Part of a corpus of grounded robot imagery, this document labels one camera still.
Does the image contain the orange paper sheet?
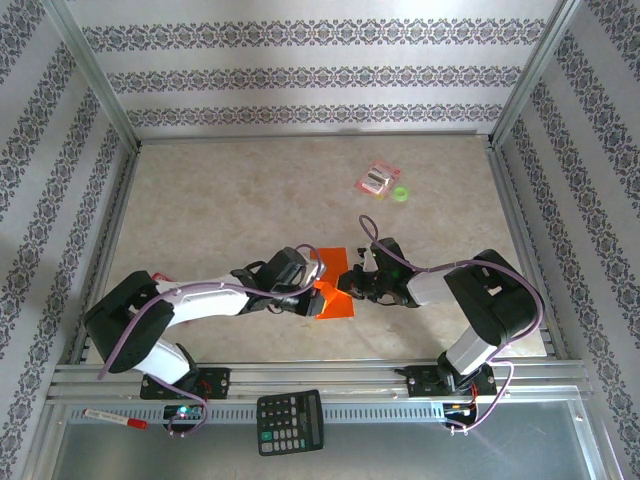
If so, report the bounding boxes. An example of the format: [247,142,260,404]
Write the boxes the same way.
[309,246,357,321]

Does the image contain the sheet metal tray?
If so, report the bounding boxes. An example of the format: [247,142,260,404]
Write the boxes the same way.
[22,399,619,480]

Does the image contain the red blister pack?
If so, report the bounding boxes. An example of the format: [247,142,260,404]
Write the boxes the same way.
[353,158,404,201]

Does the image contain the black calculator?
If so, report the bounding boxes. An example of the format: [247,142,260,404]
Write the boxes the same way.
[256,389,326,457]

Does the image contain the white marker with red cap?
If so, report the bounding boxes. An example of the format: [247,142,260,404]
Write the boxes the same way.
[82,408,149,430]

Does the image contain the aluminium profile frame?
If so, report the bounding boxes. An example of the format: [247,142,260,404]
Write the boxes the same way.
[42,0,596,404]

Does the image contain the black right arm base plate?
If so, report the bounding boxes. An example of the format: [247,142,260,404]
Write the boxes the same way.
[405,364,499,400]

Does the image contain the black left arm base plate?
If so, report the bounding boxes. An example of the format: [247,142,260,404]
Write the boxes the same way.
[139,366,232,401]

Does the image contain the grey slotted cable duct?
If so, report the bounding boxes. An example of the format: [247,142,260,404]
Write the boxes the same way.
[67,402,451,425]

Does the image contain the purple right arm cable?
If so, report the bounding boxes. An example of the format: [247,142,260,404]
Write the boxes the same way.
[358,214,545,436]

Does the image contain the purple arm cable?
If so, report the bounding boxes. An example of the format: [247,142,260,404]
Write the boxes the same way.
[358,214,545,436]
[96,243,329,439]

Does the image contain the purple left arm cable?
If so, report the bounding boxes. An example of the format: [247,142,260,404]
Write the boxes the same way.
[96,243,329,439]

